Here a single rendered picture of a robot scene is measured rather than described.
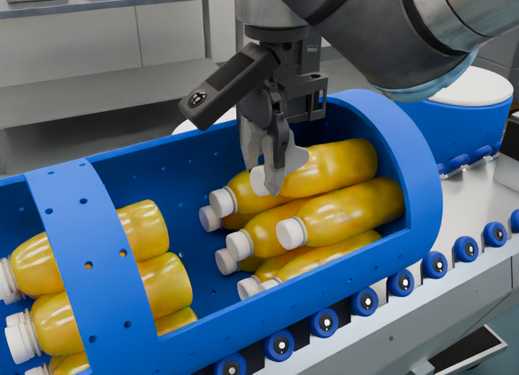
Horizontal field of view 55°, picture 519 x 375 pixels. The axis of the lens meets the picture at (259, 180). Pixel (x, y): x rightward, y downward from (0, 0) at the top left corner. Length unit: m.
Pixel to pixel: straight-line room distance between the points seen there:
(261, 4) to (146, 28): 3.42
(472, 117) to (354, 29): 0.90
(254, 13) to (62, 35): 3.35
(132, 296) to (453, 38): 0.35
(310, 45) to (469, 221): 0.57
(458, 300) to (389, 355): 0.16
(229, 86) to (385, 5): 0.20
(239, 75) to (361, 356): 0.47
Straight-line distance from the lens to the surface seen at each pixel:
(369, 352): 0.82
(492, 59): 3.71
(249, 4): 0.54
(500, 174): 1.18
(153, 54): 3.99
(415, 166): 0.66
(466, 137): 1.31
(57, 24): 3.83
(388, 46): 0.41
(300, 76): 0.59
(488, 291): 0.99
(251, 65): 0.55
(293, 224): 0.64
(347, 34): 0.42
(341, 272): 0.61
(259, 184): 0.64
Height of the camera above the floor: 1.50
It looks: 32 degrees down
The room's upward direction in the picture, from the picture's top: straight up
